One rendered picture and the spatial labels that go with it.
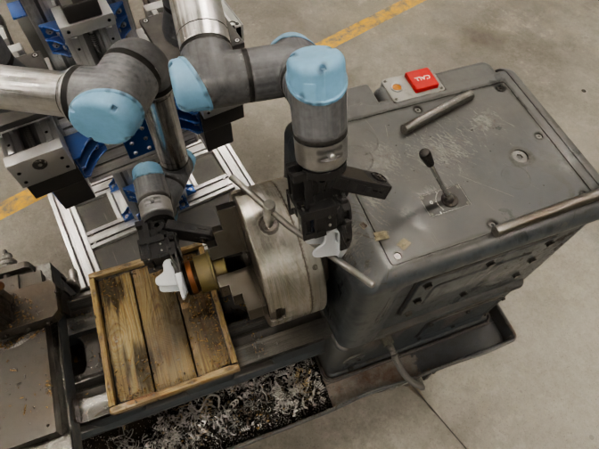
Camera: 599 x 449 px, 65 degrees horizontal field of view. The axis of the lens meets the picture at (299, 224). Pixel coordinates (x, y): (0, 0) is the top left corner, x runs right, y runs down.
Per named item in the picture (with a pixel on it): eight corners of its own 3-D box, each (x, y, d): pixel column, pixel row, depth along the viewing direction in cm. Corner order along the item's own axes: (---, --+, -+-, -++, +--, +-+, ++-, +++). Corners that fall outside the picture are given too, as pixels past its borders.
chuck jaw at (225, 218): (257, 239, 107) (244, 190, 103) (261, 247, 103) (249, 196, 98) (209, 253, 105) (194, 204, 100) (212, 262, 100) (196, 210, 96)
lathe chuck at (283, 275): (265, 217, 127) (266, 153, 99) (305, 328, 116) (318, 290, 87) (233, 226, 126) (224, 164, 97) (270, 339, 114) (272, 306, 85)
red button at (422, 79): (425, 73, 113) (428, 66, 111) (437, 90, 110) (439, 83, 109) (403, 78, 112) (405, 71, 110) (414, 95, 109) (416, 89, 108)
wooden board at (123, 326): (203, 247, 131) (201, 240, 127) (241, 371, 114) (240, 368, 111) (93, 280, 125) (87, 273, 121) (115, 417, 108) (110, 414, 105)
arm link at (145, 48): (119, 5, 93) (167, 159, 136) (94, 42, 88) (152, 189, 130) (176, 17, 92) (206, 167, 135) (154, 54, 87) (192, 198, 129)
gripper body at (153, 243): (150, 277, 106) (140, 232, 112) (187, 265, 108) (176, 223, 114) (141, 262, 100) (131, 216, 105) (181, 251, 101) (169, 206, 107)
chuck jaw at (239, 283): (265, 259, 102) (283, 305, 95) (266, 272, 106) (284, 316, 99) (216, 274, 100) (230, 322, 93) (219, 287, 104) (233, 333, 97)
